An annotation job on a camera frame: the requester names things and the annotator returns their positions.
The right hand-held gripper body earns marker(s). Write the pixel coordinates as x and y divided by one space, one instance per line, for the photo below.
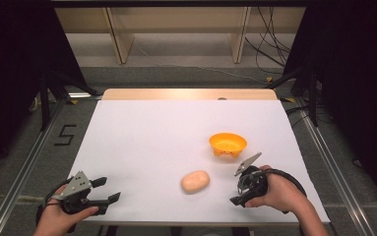
254 184

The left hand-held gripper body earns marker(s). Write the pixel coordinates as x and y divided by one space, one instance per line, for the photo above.
75 187

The orange plastic bowl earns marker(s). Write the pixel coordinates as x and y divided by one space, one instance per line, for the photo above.
228 143

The beige potato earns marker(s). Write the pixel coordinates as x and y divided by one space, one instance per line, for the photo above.
195 182

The person's right hand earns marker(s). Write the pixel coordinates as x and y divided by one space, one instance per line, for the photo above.
282 195

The person's left hand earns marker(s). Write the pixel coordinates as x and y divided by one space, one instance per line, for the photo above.
54 220

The white table sheet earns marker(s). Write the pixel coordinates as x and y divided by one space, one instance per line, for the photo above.
150 147

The yellow tape piece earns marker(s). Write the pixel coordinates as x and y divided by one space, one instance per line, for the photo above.
289 100
269 79
73 102

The black metal stand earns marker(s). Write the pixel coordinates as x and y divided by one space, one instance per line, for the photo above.
313 98
45 105

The light wooden table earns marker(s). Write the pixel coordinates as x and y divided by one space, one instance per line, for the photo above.
176 94

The black curtain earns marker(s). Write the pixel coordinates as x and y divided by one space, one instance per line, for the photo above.
356 82
15 82

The light wooden shelf unit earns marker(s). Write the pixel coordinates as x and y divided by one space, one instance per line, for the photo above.
123 42

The aluminium floor rail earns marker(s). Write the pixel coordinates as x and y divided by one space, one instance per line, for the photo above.
335 164
25 170

